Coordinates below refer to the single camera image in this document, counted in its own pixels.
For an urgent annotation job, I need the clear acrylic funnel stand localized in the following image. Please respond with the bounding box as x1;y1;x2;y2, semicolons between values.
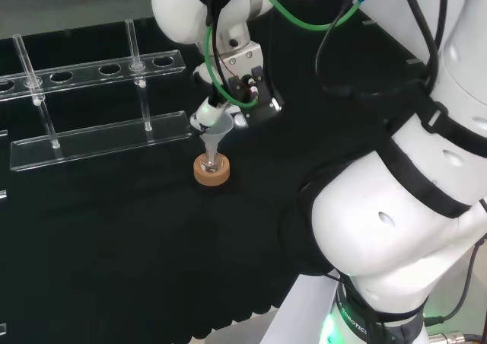
0;18;193;174

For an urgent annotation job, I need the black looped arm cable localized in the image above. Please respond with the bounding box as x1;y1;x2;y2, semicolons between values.
314;0;448;98

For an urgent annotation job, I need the small glass round-bottom flask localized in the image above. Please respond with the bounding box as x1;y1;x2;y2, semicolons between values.
201;151;224;174

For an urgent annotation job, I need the pale base board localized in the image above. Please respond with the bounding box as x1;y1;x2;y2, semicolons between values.
266;271;343;344

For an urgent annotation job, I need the cork ring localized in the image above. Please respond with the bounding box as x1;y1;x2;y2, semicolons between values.
193;152;231;188

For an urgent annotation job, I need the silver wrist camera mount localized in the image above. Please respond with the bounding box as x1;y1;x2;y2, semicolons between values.
219;42;264;79

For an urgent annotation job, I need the black cloth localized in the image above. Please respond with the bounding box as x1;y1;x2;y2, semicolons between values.
0;0;431;339

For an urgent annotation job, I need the black base cable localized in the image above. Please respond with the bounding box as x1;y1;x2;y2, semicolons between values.
424;237;487;326

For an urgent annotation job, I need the translucent plastic funnel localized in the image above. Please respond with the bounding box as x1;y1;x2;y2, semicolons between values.
200;115;235;161

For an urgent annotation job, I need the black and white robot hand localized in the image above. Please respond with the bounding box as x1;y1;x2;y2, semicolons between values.
189;62;285;132

